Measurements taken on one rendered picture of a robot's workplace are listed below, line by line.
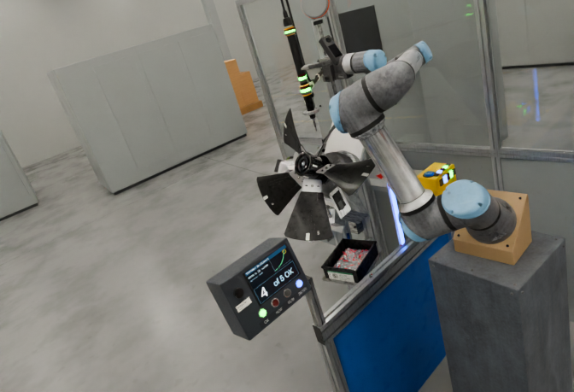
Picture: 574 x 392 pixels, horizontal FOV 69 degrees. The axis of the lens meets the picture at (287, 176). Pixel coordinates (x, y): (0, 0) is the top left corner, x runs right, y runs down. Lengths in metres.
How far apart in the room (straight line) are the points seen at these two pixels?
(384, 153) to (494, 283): 0.50
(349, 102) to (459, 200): 0.42
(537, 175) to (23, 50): 12.82
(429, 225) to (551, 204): 1.08
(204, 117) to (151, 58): 1.28
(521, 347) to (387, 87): 0.88
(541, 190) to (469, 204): 1.06
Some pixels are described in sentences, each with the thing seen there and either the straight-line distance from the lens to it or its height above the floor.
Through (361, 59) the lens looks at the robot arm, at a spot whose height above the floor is 1.66.
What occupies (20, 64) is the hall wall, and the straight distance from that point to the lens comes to 13.63.
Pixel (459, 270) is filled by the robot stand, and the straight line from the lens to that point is 1.47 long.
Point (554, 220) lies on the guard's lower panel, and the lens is 2.37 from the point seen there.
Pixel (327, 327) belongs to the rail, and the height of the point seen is 0.84.
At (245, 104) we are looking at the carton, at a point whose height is 0.17.
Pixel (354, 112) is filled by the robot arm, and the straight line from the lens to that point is 1.22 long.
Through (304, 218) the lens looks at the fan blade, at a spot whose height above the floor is 1.01.
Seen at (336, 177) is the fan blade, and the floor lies 1.18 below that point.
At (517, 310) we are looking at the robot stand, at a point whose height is 0.92.
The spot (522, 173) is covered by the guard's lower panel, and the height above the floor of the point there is 0.88.
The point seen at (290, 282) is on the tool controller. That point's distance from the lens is 1.33.
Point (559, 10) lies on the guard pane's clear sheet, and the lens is 2.03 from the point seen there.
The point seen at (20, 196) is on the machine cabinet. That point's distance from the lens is 8.65.
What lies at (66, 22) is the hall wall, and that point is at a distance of 13.85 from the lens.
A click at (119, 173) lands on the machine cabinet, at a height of 0.30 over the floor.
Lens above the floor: 1.88
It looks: 21 degrees down
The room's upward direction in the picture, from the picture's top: 17 degrees counter-clockwise
